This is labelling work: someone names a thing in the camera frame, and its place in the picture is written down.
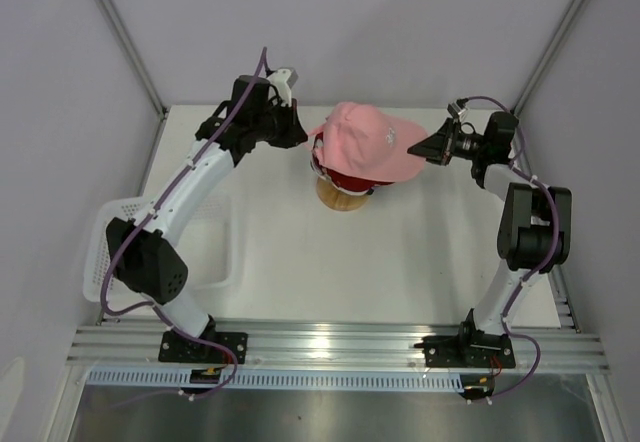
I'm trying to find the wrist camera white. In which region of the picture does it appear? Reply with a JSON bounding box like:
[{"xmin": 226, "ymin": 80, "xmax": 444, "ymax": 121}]
[
  {"xmin": 447, "ymin": 98, "xmax": 469, "ymax": 123},
  {"xmin": 267, "ymin": 67, "xmax": 298, "ymax": 107}
]

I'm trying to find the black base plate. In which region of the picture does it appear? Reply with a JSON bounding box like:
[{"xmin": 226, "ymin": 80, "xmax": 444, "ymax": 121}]
[
  {"xmin": 158, "ymin": 331, "xmax": 248, "ymax": 365},
  {"xmin": 413, "ymin": 335, "xmax": 516, "ymax": 369}
]

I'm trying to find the wooden hat stand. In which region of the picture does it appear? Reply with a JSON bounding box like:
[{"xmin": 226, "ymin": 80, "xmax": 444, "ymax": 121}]
[{"xmin": 315, "ymin": 178, "xmax": 369, "ymax": 212}]

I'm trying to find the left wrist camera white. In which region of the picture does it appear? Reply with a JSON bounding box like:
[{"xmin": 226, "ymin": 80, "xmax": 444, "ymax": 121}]
[{"xmin": 267, "ymin": 67, "xmax": 298, "ymax": 107}]

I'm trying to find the aluminium mounting rail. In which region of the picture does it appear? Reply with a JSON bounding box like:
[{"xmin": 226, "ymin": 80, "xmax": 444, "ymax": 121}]
[{"xmin": 66, "ymin": 317, "xmax": 610, "ymax": 374}]

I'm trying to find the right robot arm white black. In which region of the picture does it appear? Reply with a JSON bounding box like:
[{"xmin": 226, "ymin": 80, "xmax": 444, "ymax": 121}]
[{"xmin": 408, "ymin": 108, "xmax": 572, "ymax": 368}]

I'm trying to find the pink baseball cap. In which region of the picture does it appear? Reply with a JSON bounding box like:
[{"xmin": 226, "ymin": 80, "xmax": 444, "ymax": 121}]
[{"xmin": 308, "ymin": 102, "xmax": 427, "ymax": 183}]

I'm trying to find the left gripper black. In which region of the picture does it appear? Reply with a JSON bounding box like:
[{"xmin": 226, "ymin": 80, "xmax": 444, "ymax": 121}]
[{"xmin": 251, "ymin": 97, "xmax": 306, "ymax": 149}]

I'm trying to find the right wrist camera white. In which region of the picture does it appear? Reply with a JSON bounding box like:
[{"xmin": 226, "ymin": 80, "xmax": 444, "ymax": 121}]
[{"xmin": 447, "ymin": 98, "xmax": 469, "ymax": 123}]

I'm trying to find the aluminium corner post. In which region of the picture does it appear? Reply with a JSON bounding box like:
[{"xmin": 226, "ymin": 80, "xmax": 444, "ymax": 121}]
[
  {"xmin": 512, "ymin": 0, "xmax": 590, "ymax": 116},
  {"xmin": 94, "ymin": 0, "xmax": 167, "ymax": 118}
]

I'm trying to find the red LA baseball cap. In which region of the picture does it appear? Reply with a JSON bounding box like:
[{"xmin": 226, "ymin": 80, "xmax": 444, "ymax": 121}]
[{"xmin": 311, "ymin": 150, "xmax": 389, "ymax": 191}]

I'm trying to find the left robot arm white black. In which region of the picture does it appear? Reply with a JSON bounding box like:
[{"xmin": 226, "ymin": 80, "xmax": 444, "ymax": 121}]
[{"xmin": 100, "ymin": 67, "xmax": 308, "ymax": 363}]

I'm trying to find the right aluminium corner post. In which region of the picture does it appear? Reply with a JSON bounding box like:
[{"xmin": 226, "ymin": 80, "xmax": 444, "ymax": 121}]
[{"xmin": 512, "ymin": 0, "xmax": 590, "ymax": 116}]

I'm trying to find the white slotted cable duct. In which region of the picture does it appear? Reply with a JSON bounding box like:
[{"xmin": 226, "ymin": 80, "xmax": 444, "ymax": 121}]
[{"xmin": 87, "ymin": 367, "xmax": 463, "ymax": 393}]

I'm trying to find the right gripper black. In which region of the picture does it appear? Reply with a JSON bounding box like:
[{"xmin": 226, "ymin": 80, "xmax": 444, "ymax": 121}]
[{"xmin": 408, "ymin": 118, "xmax": 488, "ymax": 166}]

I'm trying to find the white plastic bin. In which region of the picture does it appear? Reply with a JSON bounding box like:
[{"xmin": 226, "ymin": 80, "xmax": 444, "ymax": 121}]
[{"xmin": 83, "ymin": 192, "xmax": 241, "ymax": 302}]

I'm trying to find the left aluminium corner post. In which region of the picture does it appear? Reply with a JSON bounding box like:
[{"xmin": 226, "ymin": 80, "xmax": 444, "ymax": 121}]
[{"xmin": 94, "ymin": 0, "xmax": 167, "ymax": 118}]

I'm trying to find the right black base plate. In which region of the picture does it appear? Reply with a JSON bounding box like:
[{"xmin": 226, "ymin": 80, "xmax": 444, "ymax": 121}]
[{"xmin": 413, "ymin": 335, "xmax": 516, "ymax": 369}]

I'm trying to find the white baseball cap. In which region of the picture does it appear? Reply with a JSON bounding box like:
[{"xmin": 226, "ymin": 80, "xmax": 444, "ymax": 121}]
[{"xmin": 319, "ymin": 178, "xmax": 375, "ymax": 197}]

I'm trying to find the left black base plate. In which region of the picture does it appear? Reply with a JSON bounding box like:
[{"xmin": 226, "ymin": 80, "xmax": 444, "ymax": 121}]
[{"xmin": 158, "ymin": 331, "xmax": 248, "ymax": 365}]

